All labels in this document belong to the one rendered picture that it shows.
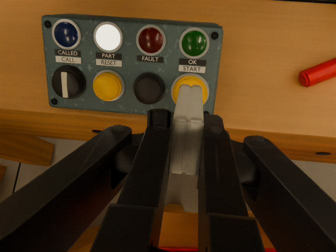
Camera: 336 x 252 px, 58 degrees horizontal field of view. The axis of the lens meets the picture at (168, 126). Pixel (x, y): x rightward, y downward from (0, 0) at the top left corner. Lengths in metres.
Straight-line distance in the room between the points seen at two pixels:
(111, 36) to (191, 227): 0.23
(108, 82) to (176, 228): 0.20
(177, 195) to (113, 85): 0.94
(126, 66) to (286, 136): 0.16
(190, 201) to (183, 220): 0.80
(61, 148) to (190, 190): 0.53
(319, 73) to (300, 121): 0.05
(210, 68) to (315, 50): 0.12
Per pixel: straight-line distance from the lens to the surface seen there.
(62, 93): 0.27
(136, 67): 0.26
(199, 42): 0.25
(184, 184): 1.17
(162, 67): 0.26
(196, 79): 0.25
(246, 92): 0.30
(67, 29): 0.27
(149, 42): 0.25
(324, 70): 0.31
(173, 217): 0.37
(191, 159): 0.15
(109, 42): 0.26
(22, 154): 1.09
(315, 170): 1.28
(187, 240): 0.37
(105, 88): 0.26
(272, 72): 0.31
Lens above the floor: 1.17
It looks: 76 degrees down
